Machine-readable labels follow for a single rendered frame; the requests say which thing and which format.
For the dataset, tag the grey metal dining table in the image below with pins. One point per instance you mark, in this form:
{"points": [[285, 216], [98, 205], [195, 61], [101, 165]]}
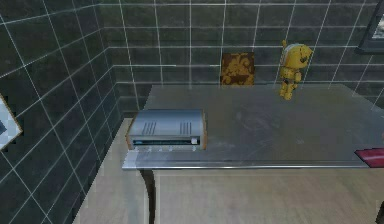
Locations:
{"points": [[266, 126]]}

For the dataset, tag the silver radio receiver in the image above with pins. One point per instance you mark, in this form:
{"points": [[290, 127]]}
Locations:
{"points": [[166, 128]]}

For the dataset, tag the yellow toy figure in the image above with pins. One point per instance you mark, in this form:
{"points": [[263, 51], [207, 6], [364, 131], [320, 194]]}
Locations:
{"points": [[293, 66]]}

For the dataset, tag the red flat object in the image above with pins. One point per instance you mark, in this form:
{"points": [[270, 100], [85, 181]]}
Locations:
{"points": [[371, 156]]}

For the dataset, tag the pale framed wall picture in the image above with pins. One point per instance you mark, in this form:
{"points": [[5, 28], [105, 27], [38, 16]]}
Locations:
{"points": [[6, 125]]}

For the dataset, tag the dark framed wall picture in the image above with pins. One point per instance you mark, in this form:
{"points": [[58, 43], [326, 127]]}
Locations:
{"points": [[375, 30]]}

